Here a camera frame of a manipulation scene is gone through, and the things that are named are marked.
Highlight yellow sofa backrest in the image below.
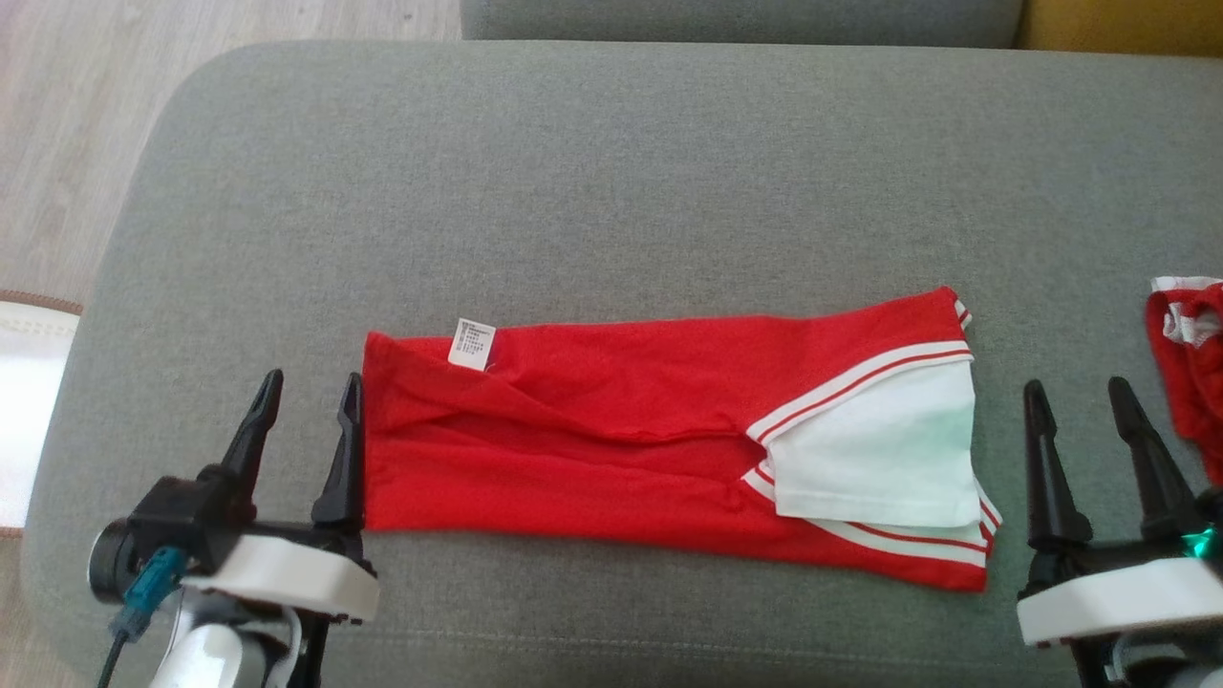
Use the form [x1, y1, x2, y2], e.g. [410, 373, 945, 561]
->
[1015, 0, 1223, 58]

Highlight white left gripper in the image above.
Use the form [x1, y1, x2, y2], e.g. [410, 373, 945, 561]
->
[180, 369, 382, 625]

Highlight white laundry basket brown rim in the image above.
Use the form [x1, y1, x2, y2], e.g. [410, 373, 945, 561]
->
[0, 290, 85, 538]

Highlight red shorts with white band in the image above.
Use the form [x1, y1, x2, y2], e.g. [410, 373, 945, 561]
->
[1145, 275, 1223, 486]

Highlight black cable with teal plug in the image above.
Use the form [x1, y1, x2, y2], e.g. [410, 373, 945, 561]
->
[96, 547, 189, 688]

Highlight grey sofa seat cushion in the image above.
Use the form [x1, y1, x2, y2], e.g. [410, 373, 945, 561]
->
[461, 0, 1025, 49]

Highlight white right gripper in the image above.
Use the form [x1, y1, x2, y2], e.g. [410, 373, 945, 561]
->
[1016, 376, 1223, 651]

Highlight red and white shirt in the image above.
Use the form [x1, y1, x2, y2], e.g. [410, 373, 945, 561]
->
[361, 285, 1004, 593]

